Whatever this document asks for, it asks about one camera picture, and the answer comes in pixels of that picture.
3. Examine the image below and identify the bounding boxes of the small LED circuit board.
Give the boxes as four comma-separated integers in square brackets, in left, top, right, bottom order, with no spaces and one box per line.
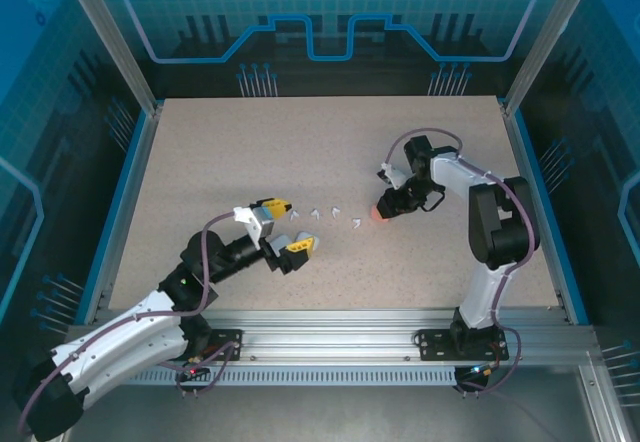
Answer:
[174,363,211,382]
[457,363,501,382]

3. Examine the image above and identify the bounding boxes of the aluminium side rail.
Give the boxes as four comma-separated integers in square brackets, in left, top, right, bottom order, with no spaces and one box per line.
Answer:
[499,99,591,326]
[74,101,166,328]

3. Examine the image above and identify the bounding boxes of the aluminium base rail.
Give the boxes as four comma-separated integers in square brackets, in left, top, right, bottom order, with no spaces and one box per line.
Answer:
[64,306,599,369]

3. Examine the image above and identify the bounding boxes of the slotted grey cable duct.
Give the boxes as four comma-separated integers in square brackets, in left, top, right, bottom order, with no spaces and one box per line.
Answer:
[107,365,459,387]

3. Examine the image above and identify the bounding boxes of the aluminium frame post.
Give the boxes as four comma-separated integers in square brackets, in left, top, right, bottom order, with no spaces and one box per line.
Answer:
[501,0,605,116]
[55,0,164,116]

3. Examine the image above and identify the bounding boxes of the aluminium corner frame rail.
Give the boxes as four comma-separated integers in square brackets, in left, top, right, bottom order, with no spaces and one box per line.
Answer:
[577,361,626,442]

